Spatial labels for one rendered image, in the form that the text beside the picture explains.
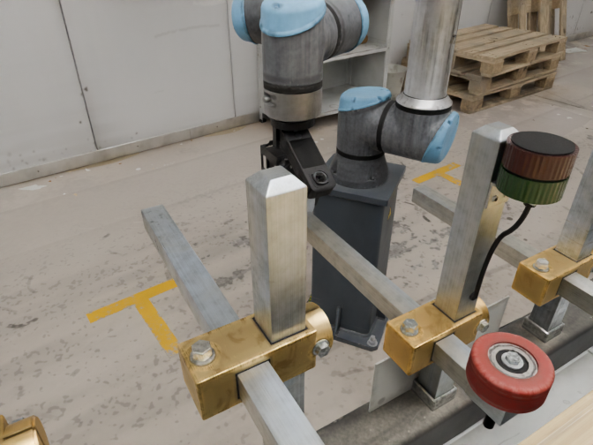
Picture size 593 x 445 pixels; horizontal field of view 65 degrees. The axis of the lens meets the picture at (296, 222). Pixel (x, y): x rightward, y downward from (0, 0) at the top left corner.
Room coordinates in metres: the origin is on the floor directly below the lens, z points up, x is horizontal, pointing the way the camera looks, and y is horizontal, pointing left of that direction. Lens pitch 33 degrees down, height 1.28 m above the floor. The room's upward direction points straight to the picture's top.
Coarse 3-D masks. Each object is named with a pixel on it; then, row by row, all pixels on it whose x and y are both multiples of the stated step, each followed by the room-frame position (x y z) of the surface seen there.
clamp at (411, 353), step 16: (432, 304) 0.44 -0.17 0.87; (480, 304) 0.44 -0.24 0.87; (400, 320) 0.41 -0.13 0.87; (416, 320) 0.41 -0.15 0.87; (432, 320) 0.41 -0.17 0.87; (448, 320) 0.41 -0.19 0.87; (464, 320) 0.41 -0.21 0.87; (480, 320) 0.42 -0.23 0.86; (400, 336) 0.39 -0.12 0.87; (416, 336) 0.38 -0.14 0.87; (432, 336) 0.38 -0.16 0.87; (464, 336) 0.41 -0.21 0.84; (400, 352) 0.38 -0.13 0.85; (416, 352) 0.37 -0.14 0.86; (432, 352) 0.38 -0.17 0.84; (416, 368) 0.37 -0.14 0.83
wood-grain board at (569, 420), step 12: (588, 396) 0.28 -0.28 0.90; (576, 408) 0.27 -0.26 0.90; (588, 408) 0.27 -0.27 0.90; (552, 420) 0.26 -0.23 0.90; (564, 420) 0.26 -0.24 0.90; (576, 420) 0.26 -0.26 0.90; (588, 420) 0.26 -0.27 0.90; (540, 432) 0.24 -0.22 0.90; (552, 432) 0.24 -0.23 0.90; (564, 432) 0.24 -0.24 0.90; (576, 432) 0.24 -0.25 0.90; (588, 432) 0.24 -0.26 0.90; (528, 444) 0.23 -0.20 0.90; (540, 444) 0.23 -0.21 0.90; (552, 444) 0.23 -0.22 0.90; (564, 444) 0.23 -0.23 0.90; (576, 444) 0.23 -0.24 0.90; (588, 444) 0.23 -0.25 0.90
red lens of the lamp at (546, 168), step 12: (516, 132) 0.42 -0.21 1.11; (504, 156) 0.40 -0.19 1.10; (516, 156) 0.38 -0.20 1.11; (528, 156) 0.37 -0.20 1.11; (540, 156) 0.37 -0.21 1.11; (552, 156) 0.36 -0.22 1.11; (564, 156) 0.36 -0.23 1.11; (576, 156) 0.37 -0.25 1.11; (516, 168) 0.38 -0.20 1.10; (528, 168) 0.37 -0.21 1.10; (540, 168) 0.37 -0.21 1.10; (552, 168) 0.36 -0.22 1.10; (564, 168) 0.36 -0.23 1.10
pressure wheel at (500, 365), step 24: (480, 336) 0.35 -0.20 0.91; (504, 336) 0.35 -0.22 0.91; (480, 360) 0.32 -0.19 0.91; (504, 360) 0.32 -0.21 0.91; (528, 360) 0.32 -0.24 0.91; (480, 384) 0.30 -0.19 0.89; (504, 384) 0.29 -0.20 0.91; (528, 384) 0.29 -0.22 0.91; (504, 408) 0.28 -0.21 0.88; (528, 408) 0.28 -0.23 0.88
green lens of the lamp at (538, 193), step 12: (504, 168) 0.39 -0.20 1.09; (504, 180) 0.39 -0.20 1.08; (516, 180) 0.37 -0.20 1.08; (528, 180) 0.37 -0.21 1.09; (564, 180) 0.37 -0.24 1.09; (504, 192) 0.38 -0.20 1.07; (516, 192) 0.37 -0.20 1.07; (528, 192) 0.37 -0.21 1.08; (540, 192) 0.36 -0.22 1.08; (552, 192) 0.36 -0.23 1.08; (540, 204) 0.36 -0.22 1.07
